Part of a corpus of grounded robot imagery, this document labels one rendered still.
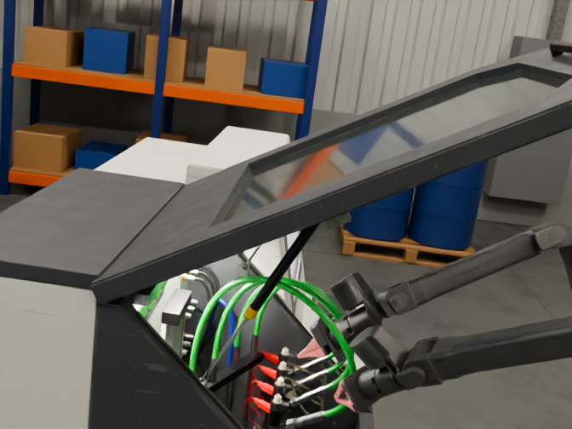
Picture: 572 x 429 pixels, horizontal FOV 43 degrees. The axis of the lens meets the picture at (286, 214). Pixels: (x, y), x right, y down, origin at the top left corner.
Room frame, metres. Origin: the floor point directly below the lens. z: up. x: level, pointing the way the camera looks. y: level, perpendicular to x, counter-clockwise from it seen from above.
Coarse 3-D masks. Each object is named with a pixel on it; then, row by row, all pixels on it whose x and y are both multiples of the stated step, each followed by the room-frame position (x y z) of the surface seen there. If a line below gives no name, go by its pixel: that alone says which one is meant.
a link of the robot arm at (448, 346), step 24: (456, 336) 1.16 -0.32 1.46; (480, 336) 1.12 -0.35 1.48; (504, 336) 1.08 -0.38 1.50; (528, 336) 1.06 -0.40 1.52; (552, 336) 1.03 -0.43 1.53; (408, 360) 1.15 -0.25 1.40; (432, 360) 1.13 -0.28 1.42; (456, 360) 1.12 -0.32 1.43; (480, 360) 1.10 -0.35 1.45; (504, 360) 1.08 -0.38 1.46; (528, 360) 1.06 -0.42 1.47; (432, 384) 1.14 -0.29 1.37
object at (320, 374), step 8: (296, 280) 1.60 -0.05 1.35; (312, 288) 1.60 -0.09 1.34; (248, 304) 1.60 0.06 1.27; (240, 320) 1.60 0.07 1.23; (240, 336) 1.61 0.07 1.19; (232, 352) 1.60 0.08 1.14; (232, 360) 1.60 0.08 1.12; (232, 368) 1.60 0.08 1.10; (336, 368) 1.60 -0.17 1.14; (312, 376) 1.60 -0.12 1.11; (320, 376) 1.59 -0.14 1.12; (304, 384) 1.60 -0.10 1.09
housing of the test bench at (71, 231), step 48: (144, 144) 2.38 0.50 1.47; (192, 144) 2.49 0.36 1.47; (48, 192) 1.54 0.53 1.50; (96, 192) 1.60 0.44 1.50; (144, 192) 1.65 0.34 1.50; (0, 240) 1.20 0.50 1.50; (48, 240) 1.24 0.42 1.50; (96, 240) 1.27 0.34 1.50; (0, 288) 1.11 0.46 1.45; (48, 288) 1.11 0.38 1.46; (0, 336) 1.11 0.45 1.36; (48, 336) 1.11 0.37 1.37; (0, 384) 1.11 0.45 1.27; (48, 384) 1.11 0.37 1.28
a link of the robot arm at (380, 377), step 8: (384, 368) 1.21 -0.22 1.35; (392, 368) 1.19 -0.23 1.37; (376, 376) 1.21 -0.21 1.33; (384, 376) 1.20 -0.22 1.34; (392, 376) 1.18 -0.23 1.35; (384, 384) 1.19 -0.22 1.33; (392, 384) 1.18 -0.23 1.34; (400, 384) 1.18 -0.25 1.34; (384, 392) 1.20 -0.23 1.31; (392, 392) 1.20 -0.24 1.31
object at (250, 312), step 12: (312, 228) 1.11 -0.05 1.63; (300, 240) 1.11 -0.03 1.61; (288, 252) 1.12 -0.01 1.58; (288, 264) 1.12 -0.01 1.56; (276, 276) 1.12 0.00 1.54; (264, 288) 1.12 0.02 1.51; (264, 300) 1.12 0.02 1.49; (252, 312) 1.12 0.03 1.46; (240, 324) 1.13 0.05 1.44; (216, 360) 1.13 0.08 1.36; (204, 384) 1.13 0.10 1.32
